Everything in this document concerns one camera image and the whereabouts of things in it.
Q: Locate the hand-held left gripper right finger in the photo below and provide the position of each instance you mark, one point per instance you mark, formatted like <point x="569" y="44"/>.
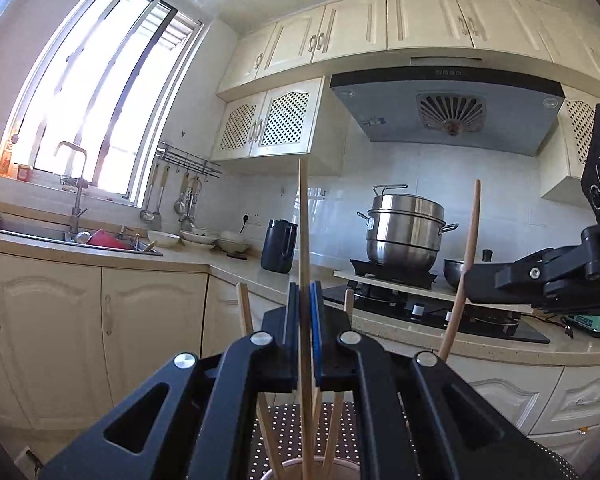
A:
<point x="317" y="340"/>

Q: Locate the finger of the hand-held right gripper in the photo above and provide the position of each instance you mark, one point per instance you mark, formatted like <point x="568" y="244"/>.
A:
<point x="520" y="275"/>

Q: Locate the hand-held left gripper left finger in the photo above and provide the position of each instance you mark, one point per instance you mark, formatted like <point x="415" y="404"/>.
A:
<point x="291" y="340"/>

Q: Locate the wooden chopstick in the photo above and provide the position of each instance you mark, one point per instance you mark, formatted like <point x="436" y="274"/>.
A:
<point x="472" y="220"/>

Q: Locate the pink cup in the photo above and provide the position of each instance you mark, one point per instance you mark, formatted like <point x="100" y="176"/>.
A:
<point x="292" y="472"/>

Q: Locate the cream lattice door cabinet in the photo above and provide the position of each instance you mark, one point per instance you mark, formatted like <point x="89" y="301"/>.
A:
<point x="575" y="135"/>
<point x="280" y="120"/>

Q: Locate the black glass gas stove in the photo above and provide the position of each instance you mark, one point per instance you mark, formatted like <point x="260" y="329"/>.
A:
<point x="480" y="327"/>

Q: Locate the green electric cooker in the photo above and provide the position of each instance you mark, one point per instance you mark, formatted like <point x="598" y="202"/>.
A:
<point x="592" y="325"/>

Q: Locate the black electric kettle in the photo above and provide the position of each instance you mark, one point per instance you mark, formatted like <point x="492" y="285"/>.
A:
<point x="277" y="247"/>

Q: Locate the black round trivet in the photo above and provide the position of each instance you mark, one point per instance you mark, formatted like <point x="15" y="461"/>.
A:
<point x="237" y="256"/>

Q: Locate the black portable burner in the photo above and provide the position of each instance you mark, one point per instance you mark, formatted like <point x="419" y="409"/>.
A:
<point x="395" y="272"/>

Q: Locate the stacked white bowls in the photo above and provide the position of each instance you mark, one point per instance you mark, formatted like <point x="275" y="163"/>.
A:
<point x="234" y="244"/>

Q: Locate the stainless steel steamer pot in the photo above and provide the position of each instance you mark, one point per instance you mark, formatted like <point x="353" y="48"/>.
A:
<point x="405" y="230"/>

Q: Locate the white bowl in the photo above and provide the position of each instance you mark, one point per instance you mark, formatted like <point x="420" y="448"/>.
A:
<point x="163" y="238"/>

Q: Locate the small hanging utensil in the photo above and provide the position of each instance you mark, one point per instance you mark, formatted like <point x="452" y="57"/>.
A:
<point x="193" y="200"/>

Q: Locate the steel spoon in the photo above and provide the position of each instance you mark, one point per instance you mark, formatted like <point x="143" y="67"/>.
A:
<point x="180" y="206"/>

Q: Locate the steel ladle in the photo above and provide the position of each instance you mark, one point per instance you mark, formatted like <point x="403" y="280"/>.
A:
<point x="146" y="215"/>

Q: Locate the steel slotted turner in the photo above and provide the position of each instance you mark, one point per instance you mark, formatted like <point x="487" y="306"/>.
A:
<point x="159" y="200"/>

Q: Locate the grey range hood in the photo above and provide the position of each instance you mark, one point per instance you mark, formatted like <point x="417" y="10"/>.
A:
<point x="405" y="105"/>

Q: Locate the cream base cabinets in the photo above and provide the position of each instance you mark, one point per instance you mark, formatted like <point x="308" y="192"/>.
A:
<point x="80" y="335"/>

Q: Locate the red plastic dish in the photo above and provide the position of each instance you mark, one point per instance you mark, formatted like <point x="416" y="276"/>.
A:
<point x="105" y="239"/>

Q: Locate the steel kitchen faucet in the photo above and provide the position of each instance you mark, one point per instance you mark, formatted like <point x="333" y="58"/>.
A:
<point x="77" y="200"/>

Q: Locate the stainless steel sink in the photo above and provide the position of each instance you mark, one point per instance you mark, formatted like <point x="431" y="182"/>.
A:
<point x="30" y="230"/>

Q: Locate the sliding window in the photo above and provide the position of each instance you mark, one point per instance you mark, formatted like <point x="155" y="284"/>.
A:
<point x="95" y="90"/>

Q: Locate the orange bottle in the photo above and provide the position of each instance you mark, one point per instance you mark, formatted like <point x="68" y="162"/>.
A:
<point x="6" y="157"/>

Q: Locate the wall outlet with black plug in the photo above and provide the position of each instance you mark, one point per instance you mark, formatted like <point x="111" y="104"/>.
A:
<point x="248" y="218"/>

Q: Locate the metal wall rack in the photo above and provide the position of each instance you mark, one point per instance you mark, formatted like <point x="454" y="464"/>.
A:
<point x="190" y="162"/>

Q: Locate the cream upper wall cabinets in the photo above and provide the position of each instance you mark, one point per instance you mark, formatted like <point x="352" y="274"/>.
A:
<point x="420" y="20"/>

